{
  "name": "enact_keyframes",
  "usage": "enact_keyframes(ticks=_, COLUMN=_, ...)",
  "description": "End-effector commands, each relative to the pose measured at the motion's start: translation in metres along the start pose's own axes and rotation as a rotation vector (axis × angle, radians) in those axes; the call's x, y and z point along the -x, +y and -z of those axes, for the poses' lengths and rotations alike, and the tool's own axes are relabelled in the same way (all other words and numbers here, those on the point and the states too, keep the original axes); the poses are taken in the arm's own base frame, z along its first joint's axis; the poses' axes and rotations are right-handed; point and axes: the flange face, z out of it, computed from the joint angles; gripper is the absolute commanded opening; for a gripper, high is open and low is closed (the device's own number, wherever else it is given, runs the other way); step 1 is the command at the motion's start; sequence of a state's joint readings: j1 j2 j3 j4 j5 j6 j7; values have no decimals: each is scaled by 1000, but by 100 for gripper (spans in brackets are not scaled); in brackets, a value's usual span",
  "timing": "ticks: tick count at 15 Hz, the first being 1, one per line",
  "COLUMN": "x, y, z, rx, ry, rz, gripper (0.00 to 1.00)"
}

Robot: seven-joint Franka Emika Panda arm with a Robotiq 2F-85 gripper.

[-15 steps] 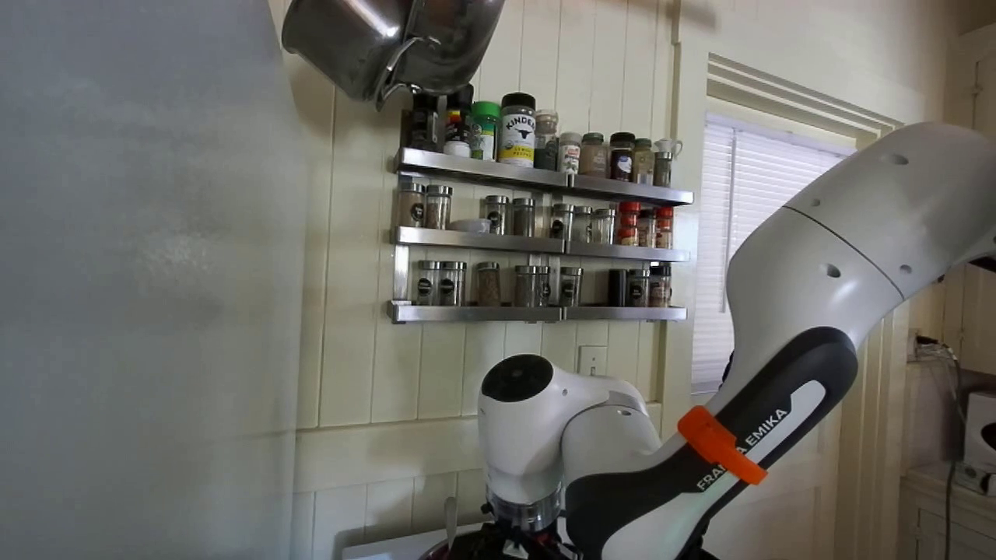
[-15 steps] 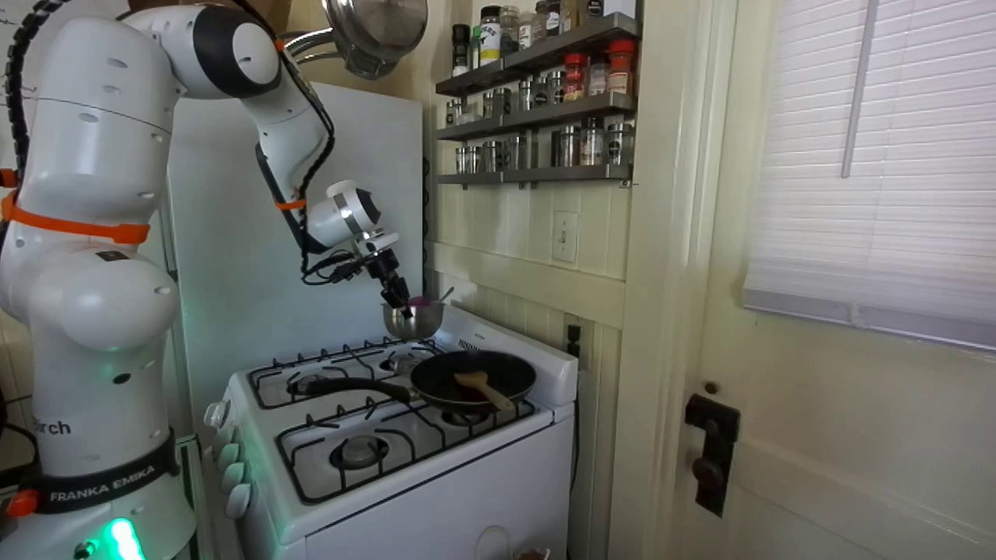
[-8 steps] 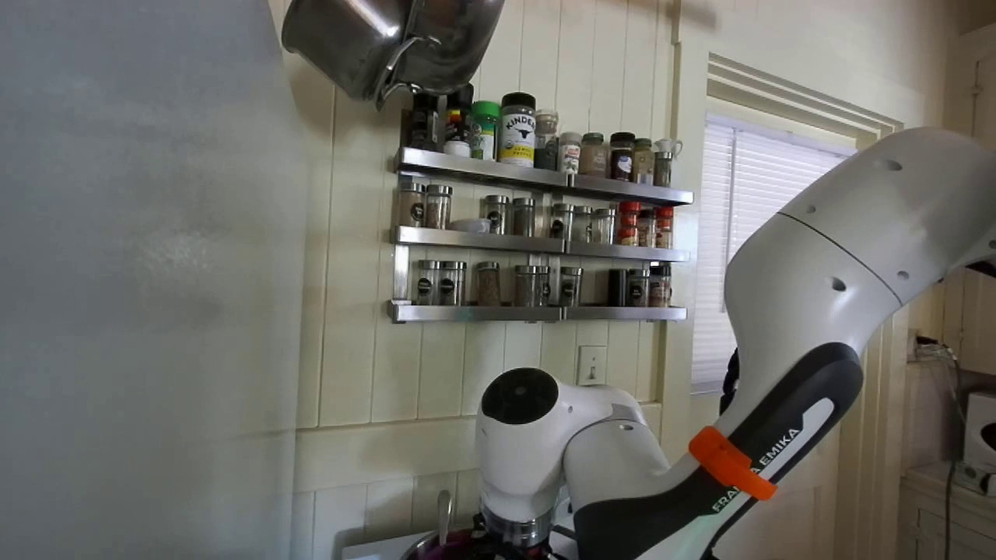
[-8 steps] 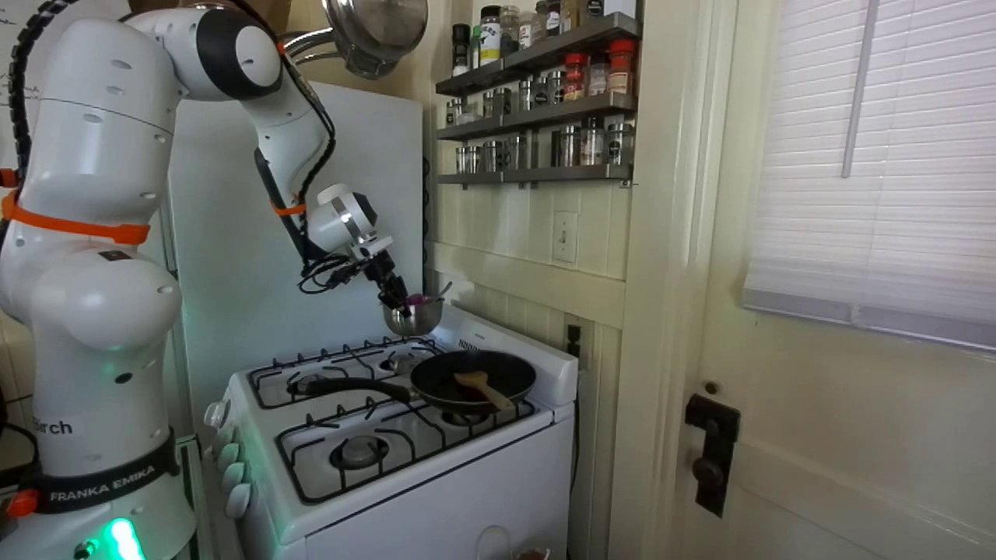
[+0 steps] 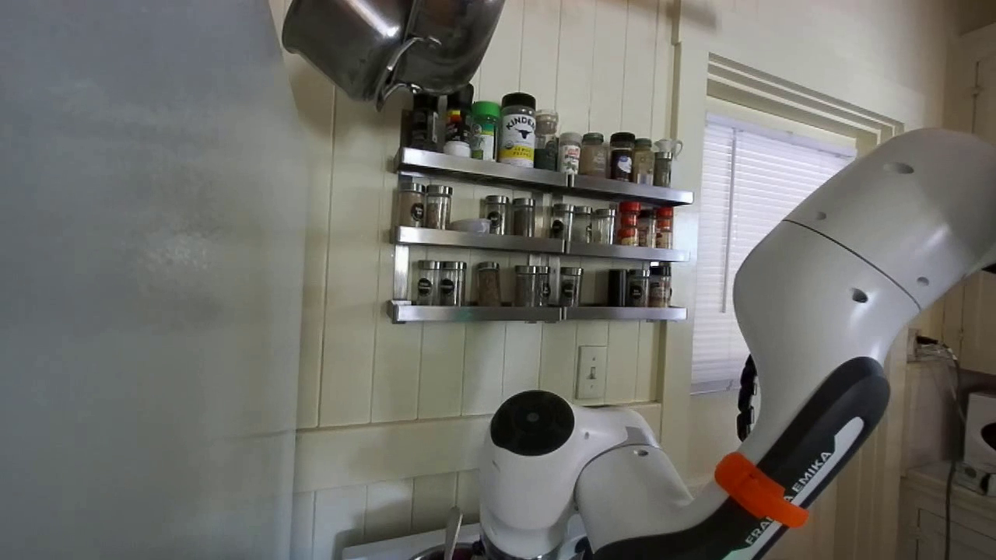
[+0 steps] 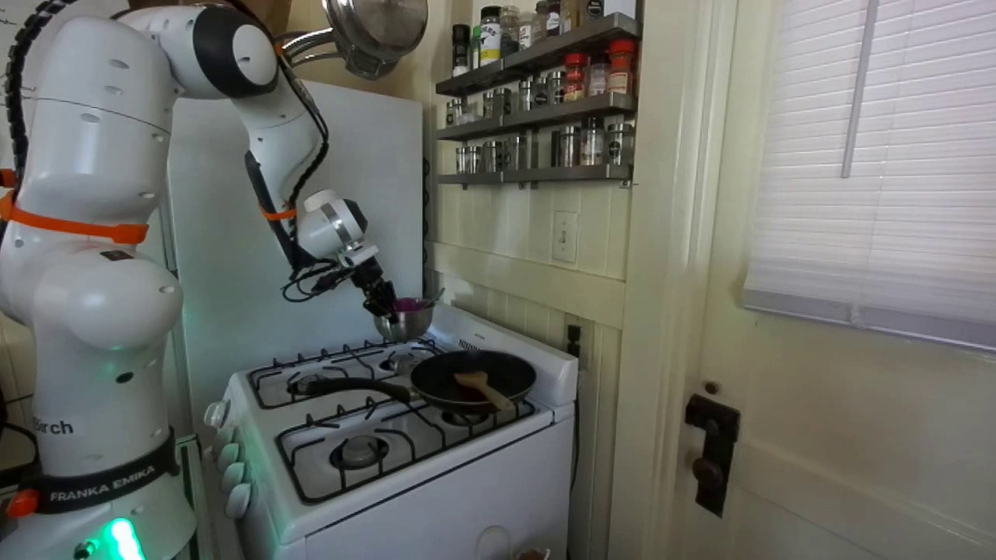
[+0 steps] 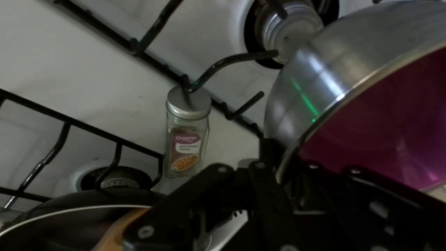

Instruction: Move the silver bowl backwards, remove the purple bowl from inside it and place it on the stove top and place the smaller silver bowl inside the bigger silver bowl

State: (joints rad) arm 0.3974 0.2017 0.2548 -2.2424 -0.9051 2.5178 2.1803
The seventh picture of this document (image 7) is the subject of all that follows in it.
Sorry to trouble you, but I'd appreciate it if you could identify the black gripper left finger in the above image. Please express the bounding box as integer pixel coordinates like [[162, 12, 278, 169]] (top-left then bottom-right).
[[123, 135, 299, 251]]

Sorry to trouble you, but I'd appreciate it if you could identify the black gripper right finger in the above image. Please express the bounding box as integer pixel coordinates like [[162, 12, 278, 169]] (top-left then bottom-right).
[[283, 159, 446, 251]]

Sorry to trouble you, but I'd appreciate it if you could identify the silver metal bowl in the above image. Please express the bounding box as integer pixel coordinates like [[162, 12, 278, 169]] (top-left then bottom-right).
[[262, 0, 446, 206]]

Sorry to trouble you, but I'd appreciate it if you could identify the white gas stove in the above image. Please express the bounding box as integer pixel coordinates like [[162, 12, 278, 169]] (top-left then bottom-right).
[[0, 0, 388, 220]]

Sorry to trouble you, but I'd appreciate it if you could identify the glass spice jar silver lid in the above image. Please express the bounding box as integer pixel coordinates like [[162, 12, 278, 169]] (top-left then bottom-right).
[[164, 84, 214, 180]]

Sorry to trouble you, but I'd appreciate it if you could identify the wooden spatula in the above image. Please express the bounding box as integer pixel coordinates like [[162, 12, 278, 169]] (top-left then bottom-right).
[[92, 206, 151, 251]]

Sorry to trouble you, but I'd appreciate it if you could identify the black frying pan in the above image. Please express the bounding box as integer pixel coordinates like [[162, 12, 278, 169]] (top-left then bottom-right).
[[0, 190, 165, 251]]

